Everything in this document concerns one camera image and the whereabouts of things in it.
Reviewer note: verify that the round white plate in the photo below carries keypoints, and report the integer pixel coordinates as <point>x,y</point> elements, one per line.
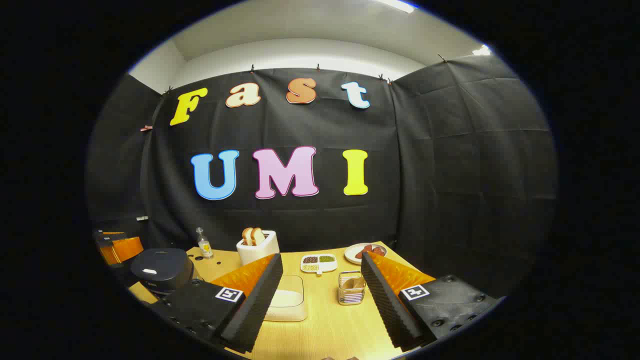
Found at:
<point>351,255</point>

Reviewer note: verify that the small clear glass bottle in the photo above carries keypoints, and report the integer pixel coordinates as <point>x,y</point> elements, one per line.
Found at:
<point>204,246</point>

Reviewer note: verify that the dark brown beans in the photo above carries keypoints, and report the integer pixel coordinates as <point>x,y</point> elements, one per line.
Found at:
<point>310,259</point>

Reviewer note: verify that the pale yellow soybeans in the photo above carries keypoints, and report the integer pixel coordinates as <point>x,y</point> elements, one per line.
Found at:
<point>310,267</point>

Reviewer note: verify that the ceiling light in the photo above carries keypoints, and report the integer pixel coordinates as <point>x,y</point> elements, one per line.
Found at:
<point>482,50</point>

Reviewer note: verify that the white divided dish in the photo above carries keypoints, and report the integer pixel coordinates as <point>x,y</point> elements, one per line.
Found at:
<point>320,264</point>

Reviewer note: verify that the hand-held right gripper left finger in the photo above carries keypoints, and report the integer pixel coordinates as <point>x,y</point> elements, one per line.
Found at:
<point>260,300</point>

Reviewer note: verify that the clear plastic rice box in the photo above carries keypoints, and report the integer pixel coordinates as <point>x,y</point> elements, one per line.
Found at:
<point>290,312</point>

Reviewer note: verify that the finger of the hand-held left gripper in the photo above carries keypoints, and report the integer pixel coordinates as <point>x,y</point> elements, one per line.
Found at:
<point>127,248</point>
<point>112,234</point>

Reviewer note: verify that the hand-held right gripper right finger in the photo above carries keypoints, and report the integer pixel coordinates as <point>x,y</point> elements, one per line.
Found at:
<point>390,305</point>

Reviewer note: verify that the wooden spoon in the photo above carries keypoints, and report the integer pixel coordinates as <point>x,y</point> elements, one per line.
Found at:
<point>352,284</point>

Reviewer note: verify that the green mung beans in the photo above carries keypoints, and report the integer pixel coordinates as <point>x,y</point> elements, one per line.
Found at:
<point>326,258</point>

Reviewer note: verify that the white toaster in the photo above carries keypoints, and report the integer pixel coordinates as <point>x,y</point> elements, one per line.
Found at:
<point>260,254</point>

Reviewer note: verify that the dark grey rice cooker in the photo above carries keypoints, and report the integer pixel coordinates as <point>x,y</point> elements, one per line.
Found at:
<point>162,270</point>

